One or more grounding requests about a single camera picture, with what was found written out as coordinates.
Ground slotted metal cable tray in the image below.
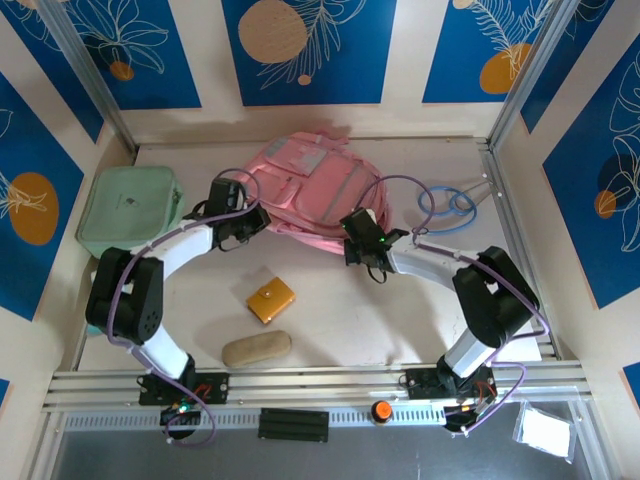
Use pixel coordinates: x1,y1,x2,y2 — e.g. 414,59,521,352
62,407,449,432

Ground blue panel orange oval print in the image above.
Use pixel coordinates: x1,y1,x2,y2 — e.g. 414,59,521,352
0,72,85,321

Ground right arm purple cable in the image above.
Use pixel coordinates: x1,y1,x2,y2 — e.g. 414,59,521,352
357,174,551,436

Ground beige glasses case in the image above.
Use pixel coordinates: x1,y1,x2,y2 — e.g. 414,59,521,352
221,330,294,367

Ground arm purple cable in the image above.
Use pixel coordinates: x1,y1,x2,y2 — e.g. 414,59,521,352
357,174,551,436
107,168,261,447

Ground blue coiled cable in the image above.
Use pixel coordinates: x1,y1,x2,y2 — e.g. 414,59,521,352
417,185,480,234

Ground blue panel orange feather print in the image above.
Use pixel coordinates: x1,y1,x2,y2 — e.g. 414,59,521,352
422,0,559,105

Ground blue panel beige circle print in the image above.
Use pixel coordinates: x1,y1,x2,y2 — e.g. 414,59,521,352
221,0,399,107

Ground aluminium frame post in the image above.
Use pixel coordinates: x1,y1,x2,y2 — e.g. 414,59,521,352
487,0,586,151
37,0,139,154

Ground blue panel white flower print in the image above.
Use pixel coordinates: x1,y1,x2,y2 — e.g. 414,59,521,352
64,0,203,111

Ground orange emergency stop button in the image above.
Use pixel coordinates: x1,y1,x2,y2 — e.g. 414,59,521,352
370,399,394,426

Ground blue panel white leaf outline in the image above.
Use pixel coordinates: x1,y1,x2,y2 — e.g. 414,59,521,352
542,39,640,310

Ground black connector block orange wires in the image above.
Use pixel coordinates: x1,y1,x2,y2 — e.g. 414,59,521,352
443,399,497,432

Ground clear bag with white card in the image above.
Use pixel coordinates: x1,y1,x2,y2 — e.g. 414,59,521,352
512,399,576,460

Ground pink backpack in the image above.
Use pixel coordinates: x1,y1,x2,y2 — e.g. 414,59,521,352
234,130,394,254

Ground black ribbed block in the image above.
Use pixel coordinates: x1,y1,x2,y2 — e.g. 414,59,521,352
257,407,330,444

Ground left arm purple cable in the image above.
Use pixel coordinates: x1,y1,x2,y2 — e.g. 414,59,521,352
107,168,261,447

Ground black connector block green light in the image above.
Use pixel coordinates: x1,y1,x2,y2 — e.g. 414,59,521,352
159,402,204,427

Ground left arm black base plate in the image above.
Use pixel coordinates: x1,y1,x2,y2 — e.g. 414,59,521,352
138,372,230,406

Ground aluminium front rail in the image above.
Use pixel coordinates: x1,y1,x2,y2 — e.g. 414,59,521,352
42,367,594,414

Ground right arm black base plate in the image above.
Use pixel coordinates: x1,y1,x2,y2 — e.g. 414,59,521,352
405,368,499,401

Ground green fabric pouch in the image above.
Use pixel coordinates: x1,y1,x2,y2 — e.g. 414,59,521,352
74,165,185,261

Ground aluminium side rail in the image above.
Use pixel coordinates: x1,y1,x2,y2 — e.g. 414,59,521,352
478,141,564,361

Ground orange card wallet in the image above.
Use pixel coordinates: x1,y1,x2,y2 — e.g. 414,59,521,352
245,278,296,325

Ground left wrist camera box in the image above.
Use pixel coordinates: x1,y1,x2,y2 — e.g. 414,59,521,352
225,183,250,212

